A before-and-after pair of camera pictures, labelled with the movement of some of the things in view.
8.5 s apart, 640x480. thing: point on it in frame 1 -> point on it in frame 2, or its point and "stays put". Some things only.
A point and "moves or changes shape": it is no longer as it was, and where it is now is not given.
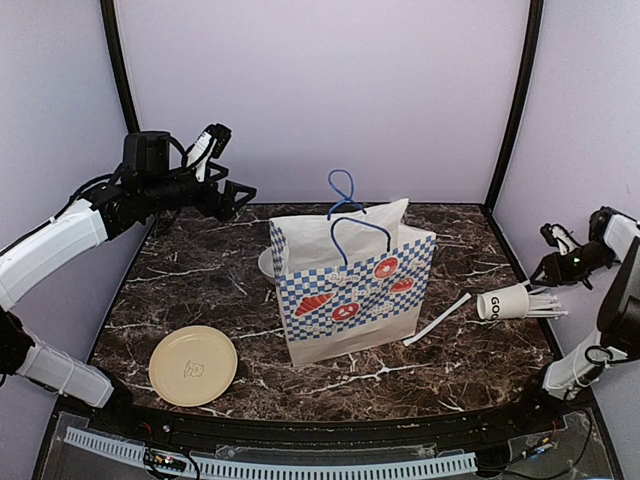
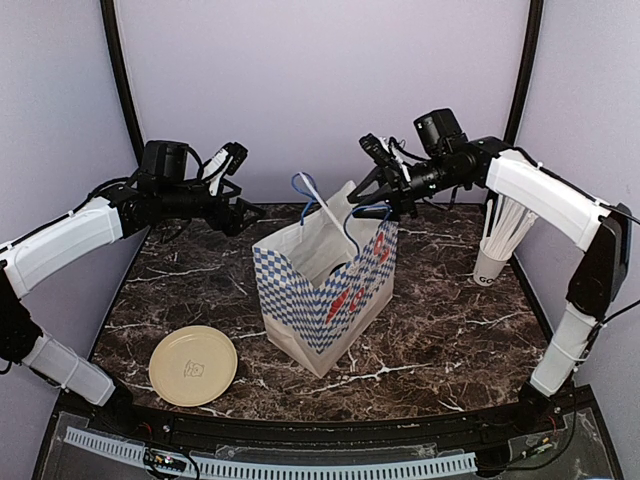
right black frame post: (536, 13) stays put
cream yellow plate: (191, 365) stays put
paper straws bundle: (544, 305) -> (506, 226)
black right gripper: (555, 272) -> (401, 191)
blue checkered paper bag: (349, 281) moves or changes shape
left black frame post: (118, 50) stays put
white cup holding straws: (510, 302) -> (487, 268)
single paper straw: (407, 341) -> (331, 213)
